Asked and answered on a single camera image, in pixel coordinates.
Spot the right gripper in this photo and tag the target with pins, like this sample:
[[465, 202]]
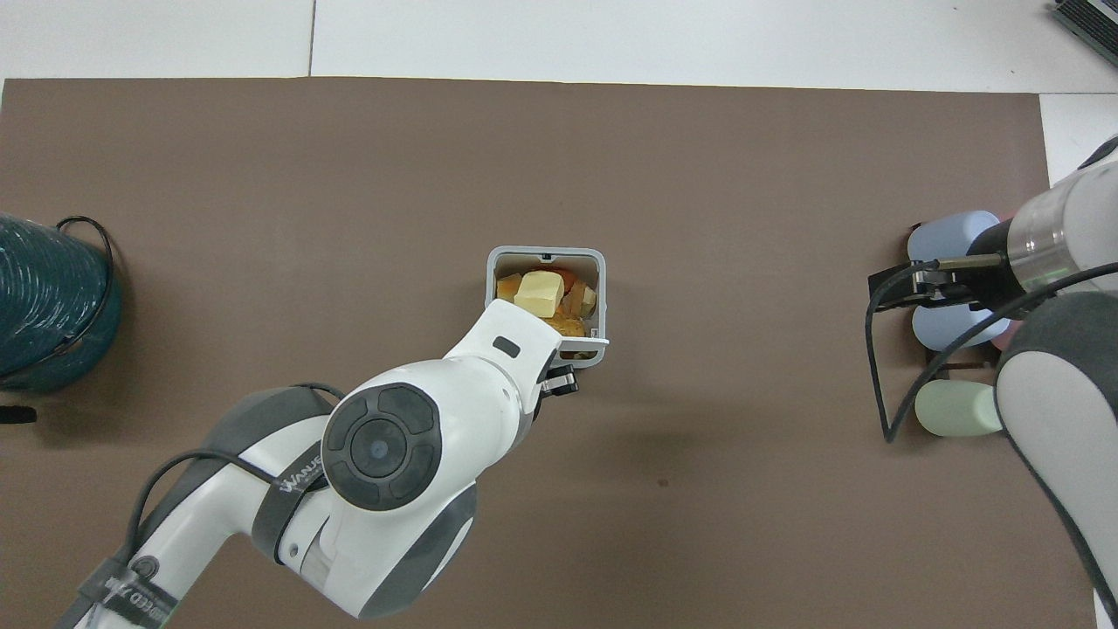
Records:
[[987, 266]]

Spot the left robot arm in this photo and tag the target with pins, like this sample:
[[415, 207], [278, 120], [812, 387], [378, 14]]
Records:
[[489, 384]]

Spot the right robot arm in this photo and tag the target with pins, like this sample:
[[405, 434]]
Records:
[[1048, 411]]

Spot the grey trash can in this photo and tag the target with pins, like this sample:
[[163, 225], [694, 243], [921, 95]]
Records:
[[491, 279]]

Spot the light blue cylinder cup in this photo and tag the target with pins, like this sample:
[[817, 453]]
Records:
[[948, 234], [952, 329]]

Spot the pale green cylinder cup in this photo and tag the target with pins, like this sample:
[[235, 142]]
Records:
[[956, 409]]

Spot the dark ribbed device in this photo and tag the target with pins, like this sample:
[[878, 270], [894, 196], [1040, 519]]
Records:
[[1090, 19]]

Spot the tan foam piece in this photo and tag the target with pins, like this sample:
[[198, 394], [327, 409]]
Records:
[[580, 300]]

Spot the brown crumpled scrap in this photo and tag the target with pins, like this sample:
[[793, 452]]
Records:
[[568, 327]]

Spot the pale yellow foam block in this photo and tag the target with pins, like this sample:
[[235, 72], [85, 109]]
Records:
[[540, 293]]

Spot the orange foam piece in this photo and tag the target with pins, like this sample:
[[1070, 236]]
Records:
[[507, 286]]

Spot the teal ribbed basket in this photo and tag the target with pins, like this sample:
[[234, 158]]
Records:
[[44, 301]]

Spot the black stand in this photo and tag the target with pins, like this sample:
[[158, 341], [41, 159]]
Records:
[[16, 414]]

